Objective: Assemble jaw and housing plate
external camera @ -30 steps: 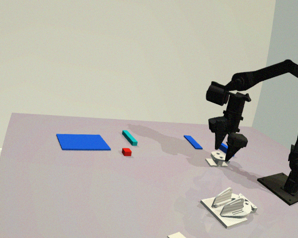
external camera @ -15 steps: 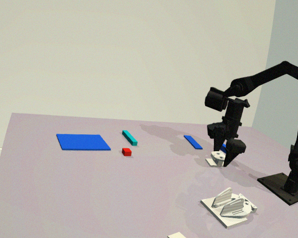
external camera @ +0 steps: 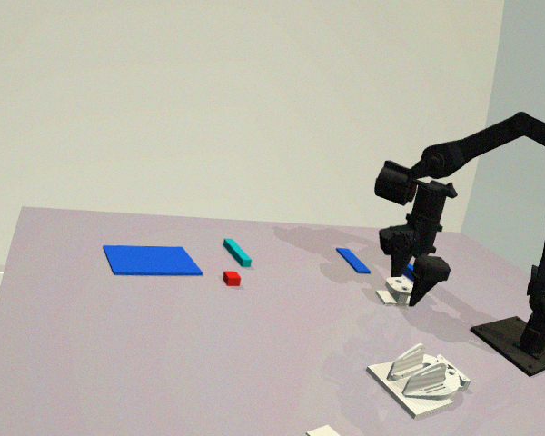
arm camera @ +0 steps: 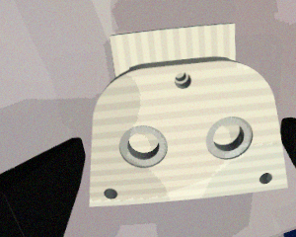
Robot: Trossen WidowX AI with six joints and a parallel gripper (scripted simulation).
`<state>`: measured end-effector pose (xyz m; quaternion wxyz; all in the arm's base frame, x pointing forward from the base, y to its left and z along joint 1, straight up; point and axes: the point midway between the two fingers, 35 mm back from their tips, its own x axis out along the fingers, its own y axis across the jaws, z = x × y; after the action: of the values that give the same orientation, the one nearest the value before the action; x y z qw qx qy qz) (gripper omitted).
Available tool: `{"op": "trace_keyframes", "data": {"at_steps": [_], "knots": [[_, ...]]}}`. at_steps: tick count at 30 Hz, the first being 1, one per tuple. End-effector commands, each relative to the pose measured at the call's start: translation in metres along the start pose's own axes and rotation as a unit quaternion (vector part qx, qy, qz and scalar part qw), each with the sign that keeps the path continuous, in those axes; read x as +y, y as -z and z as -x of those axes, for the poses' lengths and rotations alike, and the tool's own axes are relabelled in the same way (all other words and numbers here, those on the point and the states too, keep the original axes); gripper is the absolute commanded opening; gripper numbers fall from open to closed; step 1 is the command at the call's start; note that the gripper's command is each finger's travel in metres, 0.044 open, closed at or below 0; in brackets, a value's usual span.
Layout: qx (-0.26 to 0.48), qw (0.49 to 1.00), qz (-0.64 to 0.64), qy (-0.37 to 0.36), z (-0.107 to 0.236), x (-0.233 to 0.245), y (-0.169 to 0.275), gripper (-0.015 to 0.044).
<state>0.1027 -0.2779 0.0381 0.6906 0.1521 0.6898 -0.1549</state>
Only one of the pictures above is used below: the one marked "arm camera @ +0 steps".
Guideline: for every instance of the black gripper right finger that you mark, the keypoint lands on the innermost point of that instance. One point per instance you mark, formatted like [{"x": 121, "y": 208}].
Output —
[{"x": 288, "y": 137}]

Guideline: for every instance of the cream housing plate with two holes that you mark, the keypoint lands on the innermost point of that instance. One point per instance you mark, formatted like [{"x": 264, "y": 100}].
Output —
[{"x": 184, "y": 114}]

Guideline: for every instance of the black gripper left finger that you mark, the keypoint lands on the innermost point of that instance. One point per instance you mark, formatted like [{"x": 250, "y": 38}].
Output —
[{"x": 37, "y": 196}]

